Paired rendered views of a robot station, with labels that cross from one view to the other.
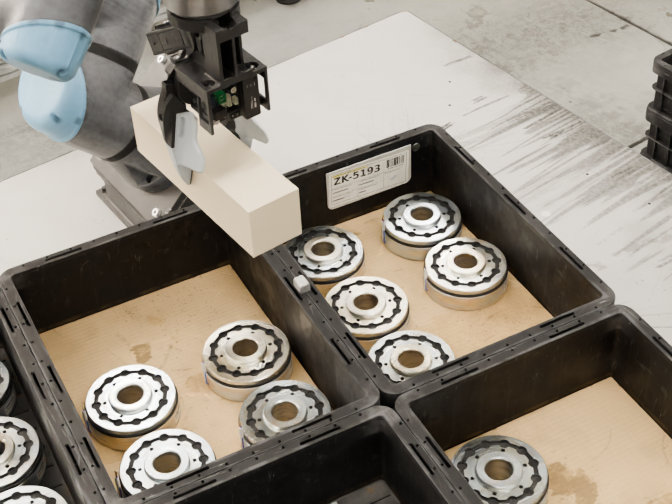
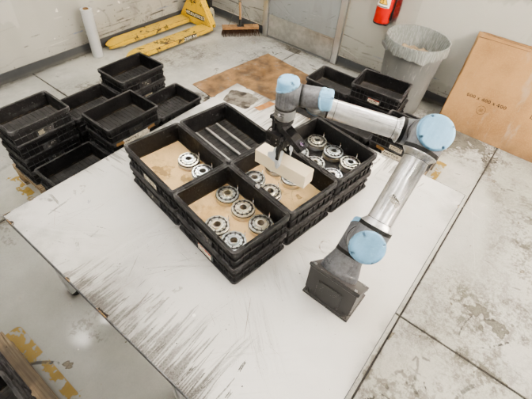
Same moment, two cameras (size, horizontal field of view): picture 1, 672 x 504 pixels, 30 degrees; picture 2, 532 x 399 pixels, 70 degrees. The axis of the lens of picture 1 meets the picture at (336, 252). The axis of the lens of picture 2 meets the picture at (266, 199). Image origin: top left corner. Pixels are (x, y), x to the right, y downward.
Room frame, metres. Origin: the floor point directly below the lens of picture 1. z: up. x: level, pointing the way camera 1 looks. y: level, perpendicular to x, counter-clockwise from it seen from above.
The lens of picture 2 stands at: (2.12, -0.33, 2.07)
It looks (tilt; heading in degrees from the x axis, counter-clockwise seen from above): 47 degrees down; 159
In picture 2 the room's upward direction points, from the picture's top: 5 degrees clockwise
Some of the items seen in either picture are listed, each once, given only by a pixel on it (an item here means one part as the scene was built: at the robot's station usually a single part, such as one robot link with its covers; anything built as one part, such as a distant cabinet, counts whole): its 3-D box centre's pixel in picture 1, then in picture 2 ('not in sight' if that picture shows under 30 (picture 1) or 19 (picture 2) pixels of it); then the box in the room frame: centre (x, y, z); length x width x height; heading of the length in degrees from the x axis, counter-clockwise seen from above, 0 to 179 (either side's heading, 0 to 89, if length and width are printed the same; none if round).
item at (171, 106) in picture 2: not in sight; (171, 118); (-0.40, -0.20, 0.31); 0.40 x 0.30 x 0.34; 124
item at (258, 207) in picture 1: (213, 168); (283, 165); (1.09, 0.13, 1.07); 0.24 x 0.06 x 0.06; 35
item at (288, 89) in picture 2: not in sight; (287, 93); (1.07, 0.12, 1.39); 0.09 x 0.08 x 0.11; 61
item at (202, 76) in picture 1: (213, 58); (281, 130); (1.07, 0.11, 1.23); 0.09 x 0.08 x 0.12; 35
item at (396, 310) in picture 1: (365, 305); (243, 207); (1.09, -0.03, 0.86); 0.10 x 0.10 x 0.01
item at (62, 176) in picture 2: not in sight; (81, 177); (0.05, -0.86, 0.26); 0.40 x 0.30 x 0.23; 124
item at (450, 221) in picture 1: (421, 218); (233, 241); (1.25, -0.11, 0.86); 0.10 x 0.10 x 0.01
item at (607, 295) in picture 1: (414, 249); (230, 206); (1.12, -0.09, 0.92); 0.40 x 0.30 x 0.02; 26
